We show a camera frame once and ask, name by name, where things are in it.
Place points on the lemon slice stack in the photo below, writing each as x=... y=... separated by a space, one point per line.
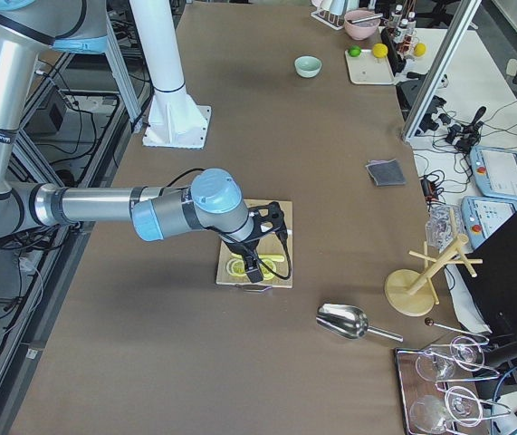
x=235 y=267
x=268 y=269

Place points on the grey folded cloth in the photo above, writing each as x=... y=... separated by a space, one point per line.
x=386 y=173

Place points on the lower teach pendant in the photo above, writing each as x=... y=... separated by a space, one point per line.
x=482 y=216

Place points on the wooden mug tree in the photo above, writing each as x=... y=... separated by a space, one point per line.
x=413 y=293

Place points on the upper teach pendant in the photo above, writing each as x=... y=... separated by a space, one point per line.
x=495 y=171

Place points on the light green bowl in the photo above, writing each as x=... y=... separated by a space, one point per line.
x=307 y=66

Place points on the cream serving tray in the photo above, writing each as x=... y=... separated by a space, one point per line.
x=366 y=69

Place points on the black monitor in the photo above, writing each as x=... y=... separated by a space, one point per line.
x=494 y=290

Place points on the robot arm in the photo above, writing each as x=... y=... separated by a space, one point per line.
x=212 y=201

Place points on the yellow plastic knife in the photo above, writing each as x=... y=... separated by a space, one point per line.
x=276 y=258

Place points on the lemon slice upper stack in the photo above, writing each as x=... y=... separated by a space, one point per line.
x=268 y=269

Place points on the mirror tray with glasses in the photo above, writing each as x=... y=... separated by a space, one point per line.
x=437 y=386

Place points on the aluminium frame post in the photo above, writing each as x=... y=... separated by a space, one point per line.
x=453 y=37

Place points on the metal scoop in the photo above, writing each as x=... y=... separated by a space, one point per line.
x=350 y=322

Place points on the yellow lemon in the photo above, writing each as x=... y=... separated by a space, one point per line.
x=380 y=50

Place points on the wooden cutting board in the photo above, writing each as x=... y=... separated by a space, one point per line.
x=267 y=246

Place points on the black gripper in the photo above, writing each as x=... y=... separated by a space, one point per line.
x=243 y=248

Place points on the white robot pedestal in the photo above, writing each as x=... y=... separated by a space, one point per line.
x=174 y=118

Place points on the metal ice tongs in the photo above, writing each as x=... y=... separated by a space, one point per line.
x=365 y=19

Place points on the green lime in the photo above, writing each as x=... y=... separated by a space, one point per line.
x=354 y=51

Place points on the teach pendant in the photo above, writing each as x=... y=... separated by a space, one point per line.
x=495 y=171
x=482 y=216

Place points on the lemon slice lower stack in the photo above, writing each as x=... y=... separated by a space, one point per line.
x=235 y=267

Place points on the pink bowl with ice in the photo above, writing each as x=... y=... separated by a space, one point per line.
x=360 y=31

